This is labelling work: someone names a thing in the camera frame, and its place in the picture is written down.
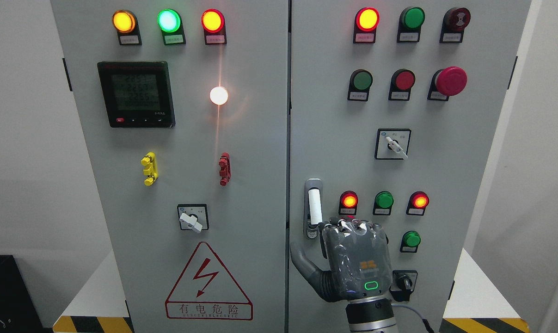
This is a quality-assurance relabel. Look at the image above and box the green push button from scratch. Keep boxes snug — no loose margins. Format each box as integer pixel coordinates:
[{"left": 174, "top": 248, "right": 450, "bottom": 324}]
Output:
[
  {"left": 399, "top": 230, "right": 421, "bottom": 253},
  {"left": 347, "top": 69, "right": 373, "bottom": 102}
]

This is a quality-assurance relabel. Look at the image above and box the red lit lamp right top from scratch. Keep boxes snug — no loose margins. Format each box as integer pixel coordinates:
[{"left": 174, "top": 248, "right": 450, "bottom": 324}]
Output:
[{"left": 353, "top": 7, "right": 380, "bottom": 44}]

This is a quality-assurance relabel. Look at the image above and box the red-rimmed lit lamp left door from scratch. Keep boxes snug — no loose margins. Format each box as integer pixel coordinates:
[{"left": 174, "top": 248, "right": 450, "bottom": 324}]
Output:
[{"left": 201, "top": 8, "right": 227, "bottom": 45}]

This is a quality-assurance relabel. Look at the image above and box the black digital power meter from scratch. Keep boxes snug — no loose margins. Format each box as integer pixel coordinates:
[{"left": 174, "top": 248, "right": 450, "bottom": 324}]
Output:
[{"left": 97, "top": 61, "right": 175, "bottom": 128}]

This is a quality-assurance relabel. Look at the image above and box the red electric hazard warning sticker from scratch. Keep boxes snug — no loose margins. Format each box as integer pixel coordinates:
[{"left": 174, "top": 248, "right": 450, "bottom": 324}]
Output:
[{"left": 165, "top": 241, "right": 253, "bottom": 321}]

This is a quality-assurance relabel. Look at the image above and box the green push button upper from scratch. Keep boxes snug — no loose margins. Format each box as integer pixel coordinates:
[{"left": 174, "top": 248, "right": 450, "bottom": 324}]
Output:
[{"left": 347, "top": 69, "right": 373, "bottom": 102}]

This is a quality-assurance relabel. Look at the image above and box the green lamp middle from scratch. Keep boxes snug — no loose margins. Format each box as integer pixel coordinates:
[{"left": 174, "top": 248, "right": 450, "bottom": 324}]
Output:
[{"left": 373, "top": 191, "right": 394, "bottom": 216}]

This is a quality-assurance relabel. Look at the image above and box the yellow indicator lamp top left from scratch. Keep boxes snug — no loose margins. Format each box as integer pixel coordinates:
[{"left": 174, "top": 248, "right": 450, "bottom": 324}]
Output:
[{"left": 112, "top": 9, "right": 142, "bottom": 46}]

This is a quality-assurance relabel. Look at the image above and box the grey cabinet door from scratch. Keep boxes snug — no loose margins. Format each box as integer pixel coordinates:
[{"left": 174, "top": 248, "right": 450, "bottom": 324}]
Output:
[
  {"left": 288, "top": 0, "right": 531, "bottom": 333},
  {"left": 51, "top": 0, "right": 289, "bottom": 333}
]

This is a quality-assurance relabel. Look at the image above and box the white glowing lamp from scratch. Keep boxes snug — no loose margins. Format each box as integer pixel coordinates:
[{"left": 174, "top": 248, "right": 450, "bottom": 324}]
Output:
[{"left": 209, "top": 86, "right": 229, "bottom": 106}]

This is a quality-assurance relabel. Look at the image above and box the black knob selector switch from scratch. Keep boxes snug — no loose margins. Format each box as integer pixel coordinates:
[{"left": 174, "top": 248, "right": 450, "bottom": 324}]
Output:
[{"left": 389, "top": 270, "right": 418, "bottom": 302}]

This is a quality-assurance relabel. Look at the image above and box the dark red buzzer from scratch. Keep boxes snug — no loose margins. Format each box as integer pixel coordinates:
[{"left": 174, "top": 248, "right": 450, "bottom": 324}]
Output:
[{"left": 440, "top": 7, "right": 471, "bottom": 43}]

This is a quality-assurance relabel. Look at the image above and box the red lit lamp middle left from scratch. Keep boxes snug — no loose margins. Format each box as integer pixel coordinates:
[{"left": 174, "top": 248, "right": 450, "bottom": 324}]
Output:
[{"left": 338, "top": 191, "right": 358, "bottom": 216}]

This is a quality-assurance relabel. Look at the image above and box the red push button upper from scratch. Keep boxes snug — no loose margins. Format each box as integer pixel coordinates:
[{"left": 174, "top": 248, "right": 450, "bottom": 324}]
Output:
[{"left": 388, "top": 69, "right": 416, "bottom": 101}]

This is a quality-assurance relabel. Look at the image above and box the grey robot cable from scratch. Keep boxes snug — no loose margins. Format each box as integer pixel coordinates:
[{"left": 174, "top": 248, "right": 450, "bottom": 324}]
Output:
[{"left": 392, "top": 303, "right": 435, "bottom": 333}]

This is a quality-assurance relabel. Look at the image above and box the white platform with hazard stripes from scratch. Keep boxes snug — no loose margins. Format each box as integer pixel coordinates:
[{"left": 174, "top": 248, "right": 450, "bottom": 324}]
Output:
[{"left": 50, "top": 251, "right": 530, "bottom": 333}]

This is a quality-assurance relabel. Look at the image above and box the green lit indicator lamp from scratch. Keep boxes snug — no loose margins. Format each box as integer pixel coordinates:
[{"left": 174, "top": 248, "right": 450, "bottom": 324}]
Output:
[{"left": 158, "top": 9, "right": 186, "bottom": 45}]

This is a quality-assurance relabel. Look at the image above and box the left door rotary selector switch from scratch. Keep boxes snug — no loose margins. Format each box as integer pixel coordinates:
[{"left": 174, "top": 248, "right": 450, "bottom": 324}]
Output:
[{"left": 177, "top": 203, "right": 209, "bottom": 233}]

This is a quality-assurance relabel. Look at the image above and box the right door upper selector switch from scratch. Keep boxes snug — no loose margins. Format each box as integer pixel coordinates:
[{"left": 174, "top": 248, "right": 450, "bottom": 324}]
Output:
[{"left": 374, "top": 128, "right": 411, "bottom": 160}]

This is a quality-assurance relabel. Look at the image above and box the red lit lamp middle right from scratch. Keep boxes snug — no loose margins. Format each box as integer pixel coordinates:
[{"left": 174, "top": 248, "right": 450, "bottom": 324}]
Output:
[{"left": 406, "top": 191, "right": 429, "bottom": 216}]

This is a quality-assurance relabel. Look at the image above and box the black box bottom left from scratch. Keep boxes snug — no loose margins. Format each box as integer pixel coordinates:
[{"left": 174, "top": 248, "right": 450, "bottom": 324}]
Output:
[{"left": 0, "top": 255, "right": 43, "bottom": 333}]

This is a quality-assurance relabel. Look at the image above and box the grey left cabinet door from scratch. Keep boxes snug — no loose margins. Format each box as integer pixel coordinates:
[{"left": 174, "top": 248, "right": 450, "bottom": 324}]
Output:
[{"left": 51, "top": 0, "right": 289, "bottom": 333}]

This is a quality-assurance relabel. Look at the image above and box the silver swing door handle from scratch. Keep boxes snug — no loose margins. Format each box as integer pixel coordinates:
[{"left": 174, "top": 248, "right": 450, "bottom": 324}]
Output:
[{"left": 304, "top": 179, "right": 323, "bottom": 240}]

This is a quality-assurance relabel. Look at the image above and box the grey right cabinet door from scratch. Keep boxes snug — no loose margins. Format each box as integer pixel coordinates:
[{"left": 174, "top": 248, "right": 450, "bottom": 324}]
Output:
[{"left": 288, "top": 0, "right": 531, "bottom": 333}]

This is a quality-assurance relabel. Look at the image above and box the red emergency stop mushroom button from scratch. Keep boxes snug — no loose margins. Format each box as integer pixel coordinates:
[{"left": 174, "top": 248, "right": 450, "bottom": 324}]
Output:
[{"left": 427, "top": 66, "right": 468, "bottom": 101}]

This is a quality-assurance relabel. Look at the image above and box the red lit lamp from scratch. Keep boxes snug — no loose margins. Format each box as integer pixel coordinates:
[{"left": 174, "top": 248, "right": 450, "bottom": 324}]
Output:
[
  {"left": 353, "top": 7, "right": 380, "bottom": 44},
  {"left": 338, "top": 191, "right": 358, "bottom": 216},
  {"left": 406, "top": 191, "right": 429, "bottom": 216}
]

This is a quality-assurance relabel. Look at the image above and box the green push button lower right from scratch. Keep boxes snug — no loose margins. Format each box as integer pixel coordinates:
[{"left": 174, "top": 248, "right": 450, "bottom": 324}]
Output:
[{"left": 399, "top": 230, "right": 421, "bottom": 253}]

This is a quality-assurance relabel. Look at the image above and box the green lamp right top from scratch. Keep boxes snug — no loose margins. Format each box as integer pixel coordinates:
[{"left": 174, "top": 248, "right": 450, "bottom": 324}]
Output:
[{"left": 397, "top": 6, "right": 425, "bottom": 43}]

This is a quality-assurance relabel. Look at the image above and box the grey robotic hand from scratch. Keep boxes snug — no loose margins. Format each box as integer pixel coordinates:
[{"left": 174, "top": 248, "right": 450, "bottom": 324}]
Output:
[{"left": 290, "top": 218, "right": 392, "bottom": 302}]

